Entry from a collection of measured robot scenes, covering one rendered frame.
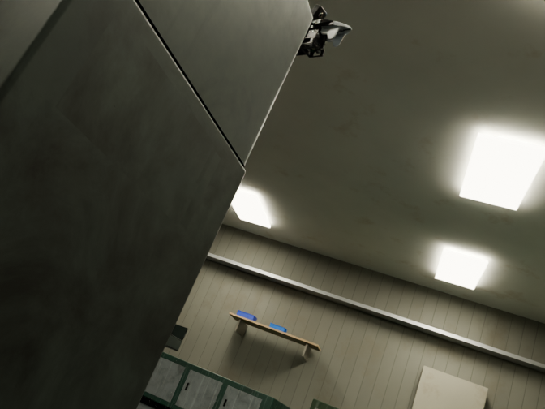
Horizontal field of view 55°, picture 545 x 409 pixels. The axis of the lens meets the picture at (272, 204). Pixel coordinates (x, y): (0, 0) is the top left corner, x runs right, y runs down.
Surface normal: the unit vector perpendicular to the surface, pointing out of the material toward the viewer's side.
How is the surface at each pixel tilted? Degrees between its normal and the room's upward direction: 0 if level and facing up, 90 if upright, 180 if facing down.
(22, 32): 90
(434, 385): 90
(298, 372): 90
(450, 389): 90
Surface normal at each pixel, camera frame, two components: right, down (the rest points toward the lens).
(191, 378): -0.18, -0.44
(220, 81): 0.88, 0.20
